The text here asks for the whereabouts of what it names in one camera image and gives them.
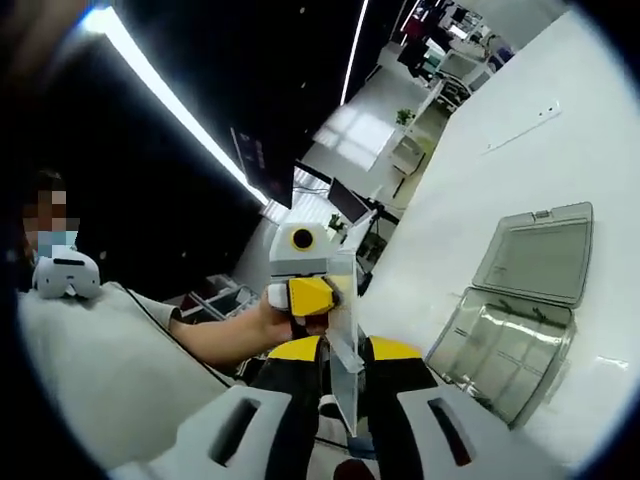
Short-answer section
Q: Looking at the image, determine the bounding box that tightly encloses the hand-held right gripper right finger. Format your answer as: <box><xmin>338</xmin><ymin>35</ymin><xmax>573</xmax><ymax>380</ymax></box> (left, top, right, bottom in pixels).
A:
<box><xmin>363</xmin><ymin>335</ymin><xmax>569</xmax><ymax>480</ymax></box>

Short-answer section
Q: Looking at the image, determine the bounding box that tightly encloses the operator in white shirt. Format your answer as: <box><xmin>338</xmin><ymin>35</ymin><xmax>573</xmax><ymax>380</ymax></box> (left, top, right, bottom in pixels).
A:
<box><xmin>17</xmin><ymin>282</ymin><xmax>236</xmax><ymax>472</ymax></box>

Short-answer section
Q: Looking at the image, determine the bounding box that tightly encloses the person's right hand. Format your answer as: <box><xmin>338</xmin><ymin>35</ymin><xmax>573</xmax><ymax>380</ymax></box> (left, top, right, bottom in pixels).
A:
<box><xmin>332</xmin><ymin>458</ymin><xmax>377</xmax><ymax>480</ymax></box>

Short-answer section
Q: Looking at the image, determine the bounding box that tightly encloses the grey transparent guide fixture box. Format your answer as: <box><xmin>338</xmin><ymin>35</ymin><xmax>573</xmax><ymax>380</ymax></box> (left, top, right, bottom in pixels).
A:
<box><xmin>424</xmin><ymin>201</ymin><xmax>595</xmax><ymax>431</ymax></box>

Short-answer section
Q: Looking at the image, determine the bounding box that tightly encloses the person's left hand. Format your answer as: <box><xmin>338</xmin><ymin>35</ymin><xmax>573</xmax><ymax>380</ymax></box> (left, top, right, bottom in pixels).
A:
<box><xmin>252</xmin><ymin>294</ymin><xmax>334</xmax><ymax>347</ymax></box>

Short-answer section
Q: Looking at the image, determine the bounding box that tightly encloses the dark wall screen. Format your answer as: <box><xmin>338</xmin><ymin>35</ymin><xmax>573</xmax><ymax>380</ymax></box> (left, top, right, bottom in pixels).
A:
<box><xmin>229</xmin><ymin>127</ymin><xmax>296</xmax><ymax>210</ymax></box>

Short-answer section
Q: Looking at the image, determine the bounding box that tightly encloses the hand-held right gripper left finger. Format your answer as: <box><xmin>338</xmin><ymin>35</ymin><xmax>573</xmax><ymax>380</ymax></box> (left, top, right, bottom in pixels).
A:
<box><xmin>107</xmin><ymin>334</ymin><xmax>322</xmax><ymax>480</ymax></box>

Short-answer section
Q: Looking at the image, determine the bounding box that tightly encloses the seated person in background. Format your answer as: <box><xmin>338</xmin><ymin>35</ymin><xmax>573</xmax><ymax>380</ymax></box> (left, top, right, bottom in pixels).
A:
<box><xmin>124</xmin><ymin>285</ymin><xmax>236</xmax><ymax>390</ymax></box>

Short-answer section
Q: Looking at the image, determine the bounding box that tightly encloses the ceiling light strip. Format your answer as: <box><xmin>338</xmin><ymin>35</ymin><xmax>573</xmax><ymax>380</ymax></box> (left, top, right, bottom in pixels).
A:
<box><xmin>339</xmin><ymin>0</ymin><xmax>371</xmax><ymax>106</ymax></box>
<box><xmin>82</xmin><ymin>7</ymin><xmax>270</xmax><ymax>206</ymax></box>

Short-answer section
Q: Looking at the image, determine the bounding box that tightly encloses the clear plastic divider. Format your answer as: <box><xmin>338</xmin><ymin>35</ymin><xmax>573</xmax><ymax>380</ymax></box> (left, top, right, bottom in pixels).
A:
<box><xmin>327</xmin><ymin>249</ymin><xmax>370</xmax><ymax>437</ymax></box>

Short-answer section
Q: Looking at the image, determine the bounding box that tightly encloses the black computer monitor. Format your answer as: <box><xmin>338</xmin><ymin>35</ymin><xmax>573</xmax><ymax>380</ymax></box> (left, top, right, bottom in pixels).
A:
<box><xmin>327</xmin><ymin>177</ymin><xmax>372</xmax><ymax>225</ymax></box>

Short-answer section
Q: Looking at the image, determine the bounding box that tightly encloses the white chest device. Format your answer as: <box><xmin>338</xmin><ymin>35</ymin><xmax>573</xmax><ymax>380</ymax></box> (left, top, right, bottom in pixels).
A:
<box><xmin>32</xmin><ymin>253</ymin><xmax>101</xmax><ymax>301</ymax></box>

